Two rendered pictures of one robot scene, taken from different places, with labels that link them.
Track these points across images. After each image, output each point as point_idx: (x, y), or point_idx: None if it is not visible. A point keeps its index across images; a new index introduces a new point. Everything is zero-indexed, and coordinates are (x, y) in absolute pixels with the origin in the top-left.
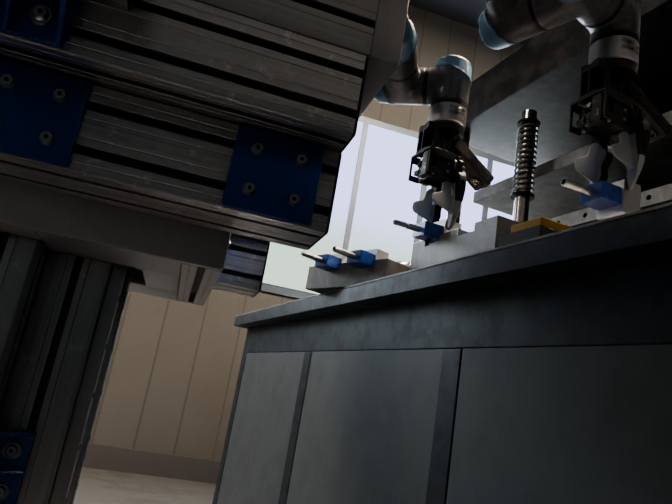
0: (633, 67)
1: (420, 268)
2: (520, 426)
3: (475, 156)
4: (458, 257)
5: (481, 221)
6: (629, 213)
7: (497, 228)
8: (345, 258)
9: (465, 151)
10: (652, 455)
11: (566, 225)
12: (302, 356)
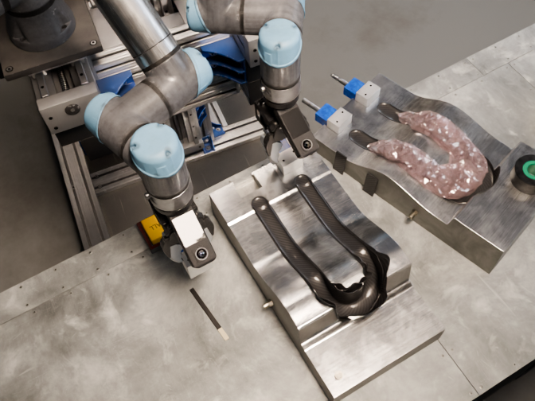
0: (154, 208)
1: (236, 173)
2: None
3: (286, 130)
4: (197, 193)
5: (225, 185)
6: (80, 253)
7: (210, 200)
8: (357, 97)
9: (279, 122)
10: None
11: (148, 235)
12: None
